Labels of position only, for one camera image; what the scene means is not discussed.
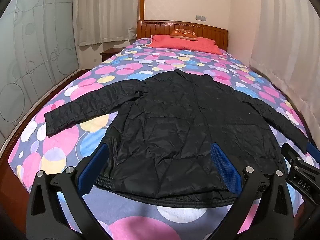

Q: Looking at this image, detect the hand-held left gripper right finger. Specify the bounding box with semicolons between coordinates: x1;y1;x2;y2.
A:
211;142;304;240

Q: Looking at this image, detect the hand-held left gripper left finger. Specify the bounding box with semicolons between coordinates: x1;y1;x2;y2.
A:
26;143;110;240

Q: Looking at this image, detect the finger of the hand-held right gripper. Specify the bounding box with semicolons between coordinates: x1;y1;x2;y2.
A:
281;143;304;167
306;142;320;168

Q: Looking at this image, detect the black puffer jacket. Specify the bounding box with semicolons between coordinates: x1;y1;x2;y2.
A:
44;69;310;207

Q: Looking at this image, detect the colourful dotted bedspread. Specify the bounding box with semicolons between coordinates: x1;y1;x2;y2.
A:
7;37;320;240

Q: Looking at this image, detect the dark wooden nightstand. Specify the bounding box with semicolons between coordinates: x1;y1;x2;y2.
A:
100;49;123;62

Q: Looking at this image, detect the long white curtain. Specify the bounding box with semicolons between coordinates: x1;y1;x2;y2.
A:
250;0;320;128

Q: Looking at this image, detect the red pillow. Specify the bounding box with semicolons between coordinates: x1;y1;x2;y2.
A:
150;34;223;55

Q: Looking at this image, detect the frosted glass wardrobe door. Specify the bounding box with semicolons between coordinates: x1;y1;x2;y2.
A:
0;0;80;140

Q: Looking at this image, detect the wooden bed headboard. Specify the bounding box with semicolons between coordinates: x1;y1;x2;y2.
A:
137;20;229;52

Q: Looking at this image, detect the orange embroidered cushion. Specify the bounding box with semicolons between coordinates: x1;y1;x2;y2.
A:
170;29;198;41

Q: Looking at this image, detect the short beige curtain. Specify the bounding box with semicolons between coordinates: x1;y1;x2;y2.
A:
77;0;145;47

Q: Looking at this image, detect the tall wooden wall trim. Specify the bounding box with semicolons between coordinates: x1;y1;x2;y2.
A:
139;0;146;22

